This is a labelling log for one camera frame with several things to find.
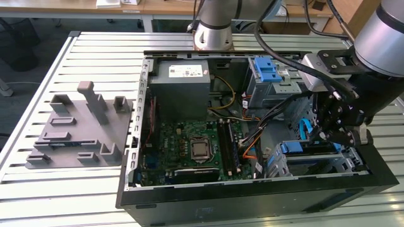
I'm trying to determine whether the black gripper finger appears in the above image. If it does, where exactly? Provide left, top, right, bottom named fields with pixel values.
left=311, top=91, right=344, bottom=144
left=319, top=124, right=371, bottom=148

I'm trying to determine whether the blue data wire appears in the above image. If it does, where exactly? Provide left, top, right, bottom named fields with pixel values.
left=298, top=118, right=314, bottom=142

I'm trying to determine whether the black power wire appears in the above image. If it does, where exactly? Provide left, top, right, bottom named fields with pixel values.
left=255, top=93, right=315, bottom=126

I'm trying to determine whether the hard disk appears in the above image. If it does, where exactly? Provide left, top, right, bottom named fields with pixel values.
left=282, top=140, right=342, bottom=156

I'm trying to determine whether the silver disk bay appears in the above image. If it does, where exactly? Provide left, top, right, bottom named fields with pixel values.
left=264, top=139, right=360, bottom=178

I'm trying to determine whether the silver optical drive cage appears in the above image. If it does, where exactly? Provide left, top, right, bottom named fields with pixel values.
left=246, top=56, right=316, bottom=111

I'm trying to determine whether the blue drive latch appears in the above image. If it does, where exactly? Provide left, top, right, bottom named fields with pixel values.
left=254, top=56, right=282, bottom=83

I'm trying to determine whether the black RAM slot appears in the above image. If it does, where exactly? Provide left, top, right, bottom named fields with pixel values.
left=218, top=120, right=234, bottom=175
left=223, top=120, right=238, bottom=175

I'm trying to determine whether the brown wooden cabinet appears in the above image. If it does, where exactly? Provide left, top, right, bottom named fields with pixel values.
left=322, top=0, right=384, bottom=42

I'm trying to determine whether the CPU socket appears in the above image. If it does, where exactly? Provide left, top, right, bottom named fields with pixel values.
left=188, top=135, right=214, bottom=164

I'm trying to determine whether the wooden desk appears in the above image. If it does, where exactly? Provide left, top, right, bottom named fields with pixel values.
left=142, top=0, right=335, bottom=36
left=0, top=0, right=150, bottom=31

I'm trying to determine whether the silver CPU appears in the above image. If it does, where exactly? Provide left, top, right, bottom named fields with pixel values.
left=191, top=141, right=211, bottom=160

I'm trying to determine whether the grey power supply unit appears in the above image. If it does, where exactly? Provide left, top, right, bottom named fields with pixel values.
left=148, top=59, right=212, bottom=122

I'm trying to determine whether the black PC case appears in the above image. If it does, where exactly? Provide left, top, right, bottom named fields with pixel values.
left=115, top=50, right=400, bottom=227

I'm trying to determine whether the green motherboard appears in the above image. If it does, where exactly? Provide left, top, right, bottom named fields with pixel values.
left=139, top=119, right=254, bottom=187

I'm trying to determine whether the black graphics card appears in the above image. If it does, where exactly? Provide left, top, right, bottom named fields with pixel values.
left=172, top=166, right=220, bottom=184

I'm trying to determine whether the grey parts rack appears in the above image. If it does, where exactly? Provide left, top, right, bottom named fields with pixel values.
left=24, top=81, right=135, bottom=170

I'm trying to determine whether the large white box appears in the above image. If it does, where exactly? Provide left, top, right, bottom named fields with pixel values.
left=96, top=0, right=123, bottom=9

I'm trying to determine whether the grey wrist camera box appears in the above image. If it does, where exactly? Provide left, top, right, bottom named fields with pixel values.
left=299, top=53, right=344, bottom=92

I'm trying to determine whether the black camera cable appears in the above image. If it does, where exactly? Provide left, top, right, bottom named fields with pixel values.
left=254, top=0, right=342, bottom=97

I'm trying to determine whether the yellow wire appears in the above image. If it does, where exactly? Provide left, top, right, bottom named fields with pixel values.
left=210, top=75, right=238, bottom=111

